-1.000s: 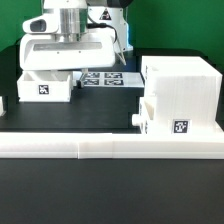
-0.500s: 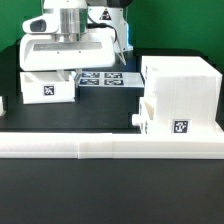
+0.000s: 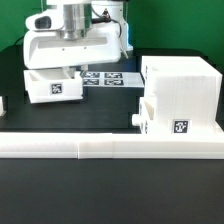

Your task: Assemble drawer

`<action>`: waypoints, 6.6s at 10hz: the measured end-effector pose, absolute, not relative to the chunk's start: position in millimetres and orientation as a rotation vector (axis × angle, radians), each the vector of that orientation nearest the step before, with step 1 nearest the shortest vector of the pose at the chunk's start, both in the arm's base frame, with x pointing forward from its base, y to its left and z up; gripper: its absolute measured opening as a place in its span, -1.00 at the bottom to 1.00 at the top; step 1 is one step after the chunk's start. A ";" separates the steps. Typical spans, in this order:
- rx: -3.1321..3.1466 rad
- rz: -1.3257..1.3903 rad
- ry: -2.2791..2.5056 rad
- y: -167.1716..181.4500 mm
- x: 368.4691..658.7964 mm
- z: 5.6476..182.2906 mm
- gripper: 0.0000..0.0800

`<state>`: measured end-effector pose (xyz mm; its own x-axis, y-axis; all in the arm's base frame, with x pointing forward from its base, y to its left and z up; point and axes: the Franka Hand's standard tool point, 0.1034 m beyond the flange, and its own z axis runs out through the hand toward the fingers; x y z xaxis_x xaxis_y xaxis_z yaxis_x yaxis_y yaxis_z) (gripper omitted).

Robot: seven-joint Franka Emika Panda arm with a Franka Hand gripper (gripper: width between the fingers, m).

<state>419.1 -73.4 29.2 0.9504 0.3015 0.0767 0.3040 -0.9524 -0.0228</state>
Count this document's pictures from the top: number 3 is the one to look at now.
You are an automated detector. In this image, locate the white drawer box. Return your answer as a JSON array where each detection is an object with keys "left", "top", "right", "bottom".
[
  {"left": 132, "top": 97, "right": 154, "bottom": 134},
  {"left": 24, "top": 68, "right": 83, "bottom": 103}
]

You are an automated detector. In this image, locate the black cable bundle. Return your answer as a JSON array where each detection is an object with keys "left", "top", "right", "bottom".
[{"left": 13, "top": 34, "right": 28, "bottom": 47}]

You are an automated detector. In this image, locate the white front drawer box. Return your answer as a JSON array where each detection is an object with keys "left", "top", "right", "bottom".
[{"left": 132, "top": 97, "right": 154, "bottom": 134}]

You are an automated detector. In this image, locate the white L-shaped guide rail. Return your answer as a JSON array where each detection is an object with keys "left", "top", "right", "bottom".
[{"left": 0, "top": 132, "right": 224, "bottom": 159}]

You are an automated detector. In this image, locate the white base tag plate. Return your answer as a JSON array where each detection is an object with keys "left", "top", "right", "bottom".
[{"left": 82, "top": 71, "right": 144, "bottom": 88}]

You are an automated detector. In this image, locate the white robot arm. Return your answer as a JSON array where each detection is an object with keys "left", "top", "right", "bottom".
[{"left": 23, "top": 0, "right": 132, "bottom": 70}]

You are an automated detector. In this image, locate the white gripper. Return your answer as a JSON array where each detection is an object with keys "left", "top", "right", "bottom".
[{"left": 23, "top": 23, "right": 121, "bottom": 79}]

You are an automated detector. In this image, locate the white drawer cabinet frame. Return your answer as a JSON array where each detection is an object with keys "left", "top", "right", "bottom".
[{"left": 141, "top": 56, "right": 222, "bottom": 134}]

